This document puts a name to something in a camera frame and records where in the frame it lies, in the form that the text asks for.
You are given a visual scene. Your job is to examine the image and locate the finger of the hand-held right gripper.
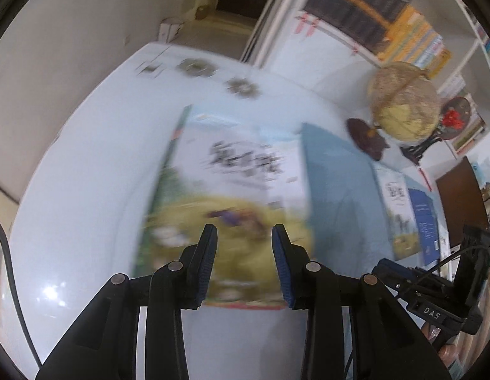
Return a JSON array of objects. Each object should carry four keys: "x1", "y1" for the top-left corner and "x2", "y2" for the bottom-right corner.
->
[{"x1": 372, "y1": 258, "x2": 428, "y2": 297}]

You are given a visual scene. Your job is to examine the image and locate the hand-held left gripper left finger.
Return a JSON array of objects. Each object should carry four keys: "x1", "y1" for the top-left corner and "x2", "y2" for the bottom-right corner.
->
[{"x1": 35, "y1": 224, "x2": 218, "y2": 380}]

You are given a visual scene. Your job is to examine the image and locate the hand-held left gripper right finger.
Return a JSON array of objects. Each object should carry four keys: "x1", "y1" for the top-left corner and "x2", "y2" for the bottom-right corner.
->
[{"x1": 271, "y1": 224, "x2": 453, "y2": 380}]

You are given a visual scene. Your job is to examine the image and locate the dark blue book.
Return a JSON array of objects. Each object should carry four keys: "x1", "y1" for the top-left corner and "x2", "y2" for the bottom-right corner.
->
[{"x1": 407, "y1": 188, "x2": 441, "y2": 264}]

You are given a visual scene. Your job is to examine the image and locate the white book yellow field cover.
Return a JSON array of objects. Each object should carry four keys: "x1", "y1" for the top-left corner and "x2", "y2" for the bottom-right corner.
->
[{"x1": 150, "y1": 105, "x2": 315, "y2": 309}]

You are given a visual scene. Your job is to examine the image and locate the row of yellow orange books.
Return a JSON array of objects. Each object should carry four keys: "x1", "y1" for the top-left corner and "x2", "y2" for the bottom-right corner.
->
[{"x1": 377, "y1": 6, "x2": 453, "y2": 80}]

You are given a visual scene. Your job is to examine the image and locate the person's right hand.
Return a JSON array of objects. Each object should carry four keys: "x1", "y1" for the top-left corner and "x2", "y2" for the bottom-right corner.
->
[{"x1": 425, "y1": 322, "x2": 467, "y2": 369}]

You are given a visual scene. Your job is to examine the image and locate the light blue textured mat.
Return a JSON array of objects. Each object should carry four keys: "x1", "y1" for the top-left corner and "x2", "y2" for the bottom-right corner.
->
[{"x1": 300, "y1": 122, "x2": 451, "y2": 274}]

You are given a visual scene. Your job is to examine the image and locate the brown wooden board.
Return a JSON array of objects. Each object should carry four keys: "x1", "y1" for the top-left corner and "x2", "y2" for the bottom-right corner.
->
[{"x1": 435, "y1": 156, "x2": 490, "y2": 256}]

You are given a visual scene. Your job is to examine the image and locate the red flower ornament on stand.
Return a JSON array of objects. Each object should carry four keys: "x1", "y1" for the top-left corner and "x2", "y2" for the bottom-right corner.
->
[{"x1": 399, "y1": 95, "x2": 473, "y2": 165}]

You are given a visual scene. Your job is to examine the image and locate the yellow globe on wooden base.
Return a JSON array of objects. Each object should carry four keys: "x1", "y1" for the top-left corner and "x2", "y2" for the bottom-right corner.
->
[{"x1": 346, "y1": 63, "x2": 441, "y2": 163}]

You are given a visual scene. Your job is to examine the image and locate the white bookshelf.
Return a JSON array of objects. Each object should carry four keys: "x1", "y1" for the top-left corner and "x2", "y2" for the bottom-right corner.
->
[{"x1": 241, "y1": 0, "x2": 490, "y2": 159}]

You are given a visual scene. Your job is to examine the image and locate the white cardboard box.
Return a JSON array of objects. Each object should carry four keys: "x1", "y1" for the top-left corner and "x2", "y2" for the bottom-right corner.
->
[{"x1": 158, "y1": 18, "x2": 186, "y2": 42}]

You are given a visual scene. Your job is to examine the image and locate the row of black volumes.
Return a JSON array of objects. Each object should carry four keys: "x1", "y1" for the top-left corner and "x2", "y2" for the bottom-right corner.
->
[{"x1": 302, "y1": 0, "x2": 414, "y2": 54}]

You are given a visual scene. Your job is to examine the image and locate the black cable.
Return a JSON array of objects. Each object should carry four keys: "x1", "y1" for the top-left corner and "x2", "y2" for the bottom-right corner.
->
[{"x1": 0, "y1": 210, "x2": 43, "y2": 365}]

